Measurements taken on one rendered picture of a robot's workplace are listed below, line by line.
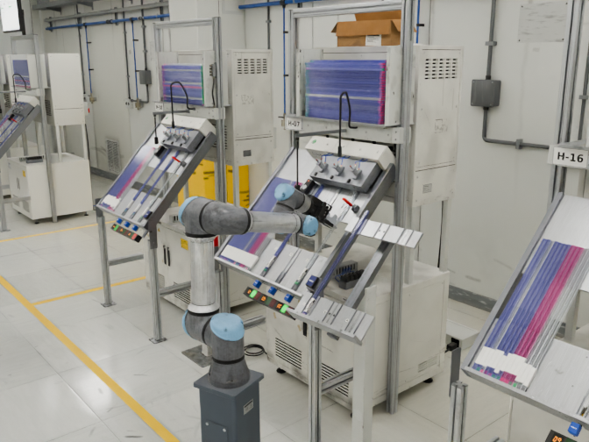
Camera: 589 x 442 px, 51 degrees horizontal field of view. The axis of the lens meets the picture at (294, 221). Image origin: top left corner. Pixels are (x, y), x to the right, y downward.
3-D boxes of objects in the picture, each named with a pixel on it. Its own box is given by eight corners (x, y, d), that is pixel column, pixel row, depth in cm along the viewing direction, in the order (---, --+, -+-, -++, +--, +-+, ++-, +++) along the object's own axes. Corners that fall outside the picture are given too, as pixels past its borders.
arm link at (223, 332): (225, 364, 213) (224, 328, 209) (202, 352, 222) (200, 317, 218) (251, 352, 221) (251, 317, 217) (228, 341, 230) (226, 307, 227)
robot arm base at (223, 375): (233, 393, 213) (232, 367, 211) (199, 381, 221) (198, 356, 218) (258, 374, 226) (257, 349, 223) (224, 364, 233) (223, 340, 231)
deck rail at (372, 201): (313, 306, 255) (305, 299, 251) (310, 304, 256) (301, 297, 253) (399, 172, 273) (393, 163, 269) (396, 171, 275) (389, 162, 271)
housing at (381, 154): (392, 180, 274) (378, 160, 265) (319, 166, 311) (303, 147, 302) (401, 166, 276) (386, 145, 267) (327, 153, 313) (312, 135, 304)
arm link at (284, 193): (269, 199, 247) (277, 180, 248) (287, 210, 254) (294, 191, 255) (281, 202, 241) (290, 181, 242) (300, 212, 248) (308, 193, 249)
